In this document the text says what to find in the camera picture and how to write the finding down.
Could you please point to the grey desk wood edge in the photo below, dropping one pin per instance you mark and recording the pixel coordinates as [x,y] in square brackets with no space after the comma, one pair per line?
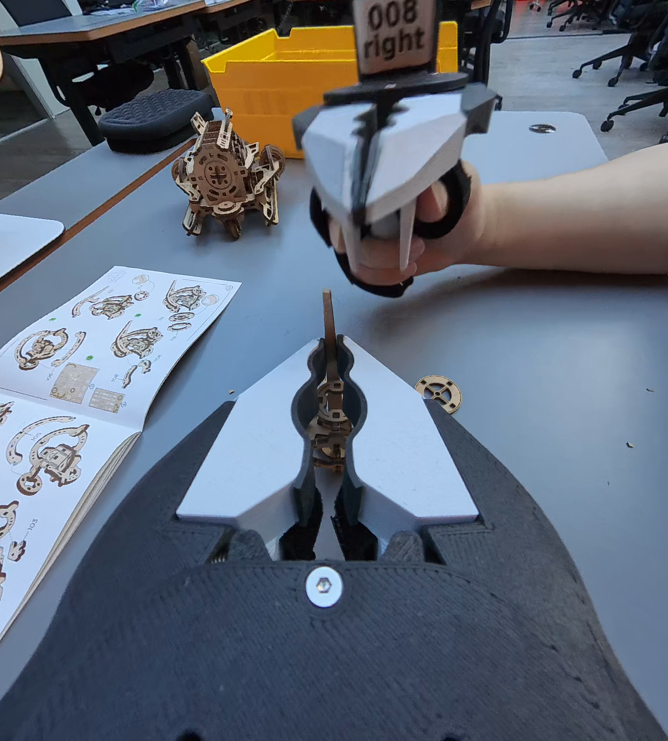
[79,23]

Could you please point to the yellow plastic bin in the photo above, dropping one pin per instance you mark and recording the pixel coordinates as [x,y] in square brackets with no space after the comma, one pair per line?
[253,87]

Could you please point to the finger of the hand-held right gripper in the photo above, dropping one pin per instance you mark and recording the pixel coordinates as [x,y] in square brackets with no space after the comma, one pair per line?
[331,156]
[420,150]

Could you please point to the metal table grommet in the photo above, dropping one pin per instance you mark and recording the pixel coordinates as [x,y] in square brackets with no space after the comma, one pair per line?
[542,128]

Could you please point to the assembled wooden model robot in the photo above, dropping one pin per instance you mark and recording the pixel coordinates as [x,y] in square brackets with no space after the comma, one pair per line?
[218,173]

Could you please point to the curved wooden model part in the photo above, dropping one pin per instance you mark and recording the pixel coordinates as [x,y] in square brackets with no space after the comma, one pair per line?
[330,324]

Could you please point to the white rounded board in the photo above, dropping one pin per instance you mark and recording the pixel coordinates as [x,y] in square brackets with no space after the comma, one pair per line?
[9,249]

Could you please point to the black textured footrest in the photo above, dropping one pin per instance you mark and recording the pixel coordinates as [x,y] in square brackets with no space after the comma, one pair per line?
[154,116]

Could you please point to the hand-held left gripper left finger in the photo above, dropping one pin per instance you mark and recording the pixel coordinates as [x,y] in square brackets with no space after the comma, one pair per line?
[241,463]

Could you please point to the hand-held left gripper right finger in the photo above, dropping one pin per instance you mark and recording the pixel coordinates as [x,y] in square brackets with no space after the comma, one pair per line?
[415,463]

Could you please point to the white instruction booklet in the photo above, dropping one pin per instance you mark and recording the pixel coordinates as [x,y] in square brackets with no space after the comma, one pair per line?
[108,347]

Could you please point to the person's right forearm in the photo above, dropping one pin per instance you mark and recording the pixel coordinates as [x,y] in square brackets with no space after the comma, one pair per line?
[600,220]

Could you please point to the person's right hand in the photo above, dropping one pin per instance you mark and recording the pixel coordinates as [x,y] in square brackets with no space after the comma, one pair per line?
[449,254]

